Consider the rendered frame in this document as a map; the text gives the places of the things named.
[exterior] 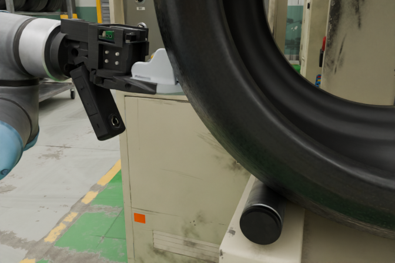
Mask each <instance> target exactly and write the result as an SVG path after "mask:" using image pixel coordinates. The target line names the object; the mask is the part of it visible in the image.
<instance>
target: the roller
mask: <svg viewBox="0 0 395 263"><path fill-rule="evenodd" d="M286 204H287V199H286V198H285V197H283V196H282V195H280V194H279V193H277V192H275V191H274V190H272V189H271V188H270V187H268V186H267V185H265V184H264V183H262V182H261V181H260V180H258V179H257V178H255V181H254V183H253V186H252V189H251V191H250V194H249V196H248V198H247V201H246V204H245V207H244V209H243V211H242V215H241V218H240V222H239V225H240V229H241V231H242V233H243V235H244V236H245V237H246V238H247V239H249V240H250V241H251V242H254V243H256V244H260V245H268V244H272V243H274V242H275V241H277V240H278V238H279V237H280V235H281V231H282V228H283V221H284V215H285V211H286Z"/></svg>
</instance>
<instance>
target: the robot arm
mask: <svg viewBox="0 0 395 263"><path fill-rule="evenodd" d="M110 26H111V28H110ZM148 32H149V28H143V27H138V26H130V25H123V24H119V23H96V22H89V21H85V19H78V18H73V19H61V20H60V21H57V20H53V19H46V18H37V17H33V16H25V15H18V14H12V13H10V12H7V11H0V180H1V179H3V178H4V177H6V176H7V175H8V174H9V173H10V172H11V171H12V169H13V168H14V167H15V166H16V165H17V164H18V162H19V161H20V159H21V157H22V154H23V151H26V150H28V149H29V148H31V147H33V146H34V145H35V144H36V142H37V140H38V135H39V124H38V122H39V78H44V79H48V80H53V81H57V82H64V81H67V80H69V79H70V78H72V80H73V82H74V85H75V87H76V89H77V92H78V94H79V97H80V99H81V101H82V104H83V106H84V108H85V111H86V114H87V115H88V118H89V121H90V123H91V125H92V127H93V130H94V132H95V134H96V137H97V139H98V140H99V141H105V140H108V139H111V138H113V137H115V136H117V135H119V134H121V133H123V132H124V131H125V129H126V127H125V125H124V122H123V120H122V118H121V115H120V113H119V110H118V108H117V105H116V103H115V101H114V98H113V96H112V93H111V91H110V89H115V90H120V91H123V92H131V93H141V94H148V95H170V96H185V93H184V91H183V90H182V88H181V86H180V84H179V82H178V80H177V77H176V75H175V73H174V71H173V68H172V66H171V64H170V61H169V58H168V55H167V53H166V50H165V49H158V50H157V51H156V53H155V54H154V56H153V58H152V59H149V60H147V61H146V62H145V56H147V55H149V42H148Z"/></svg>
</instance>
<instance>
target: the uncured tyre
mask: <svg viewBox="0 0 395 263"><path fill-rule="evenodd" d="M153 2H154V6H155V12H156V17H157V21H158V25H159V30H160V34H161V37H162V40H163V44H164V47H165V50H166V53H167V55H168V58H169V61H170V64H171V66H172V68H173V71H174V73H175V75H176V77H177V80H178V82H179V84H180V86H181V88H182V90H183V91H184V93H185V95H186V97H187V99H188V101H189V102H190V104H191V105H192V107H193V109H194V110H195V112H196V113H197V115H198V116H199V118H200V119H201V121H202V122H203V124H204V125H205V126H206V127H207V129H208V130H209V131H210V132H211V134H212V135H213V136H214V138H215V139H216V140H217V141H218V142H219V143H220V144H221V146H222V147H223V148H224V149H225V150H226V151H227V152H228V153H229V154H230V155H231V156H232V157H233V158H234V159H235V160H236V161H237V162H238V163H239V164H240V165H242V166H243V167H244V168H245V169H246V170H247V171H248V172H250V173H251V174H252V175H254V176H255V177H256V178H257V179H258V180H260V181H261V182H262V183H264V184H265V185H267V186H268V187H270V188H271V189H272V190H274V191H275V192H277V193H279V194H280V195H282V196H283V197H285V198H286V199H288V200H290V201H292V202H293V203H295V204H297V205H299V206H301V207H303V208H305V209H307V210H309V211H311V212H313V213H315V214H317V215H319V216H321V217H323V218H326V219H328V220H330V221H333V222H336V223H338V224H341V225H344V226H346V227H349V228H352V229H355V230H358V231H362V232H365V233H368V234H372V235H376V236H379V237H383V238H388V239H391V240H395V105H375V104H365V103H359V102H354V101H351V100H347V99H344V98H341V97H338V96H335V95H333V94H331V93H329V92H327V91H325V90H323V89H321V88H319V87H317V86H316V85H314V84H313V83H311V82H310V81H308V80H307V79H306V78H305V77H303V76H302V75H301V74H300V73H299V72H298V71H297V70H296V69H295V68H294V67H293V66H292V65H291V64H290V62H289V61H288V60H287V59H286V58H285V56H284V54H283V53H282V51H281V50H280V48H279V47H278V45H277V43H276V41H275V39H274V37H273V34H272V32H271V29H270V26H269V23H268V20H267V15H266V9H265V0H153Z"/></svg>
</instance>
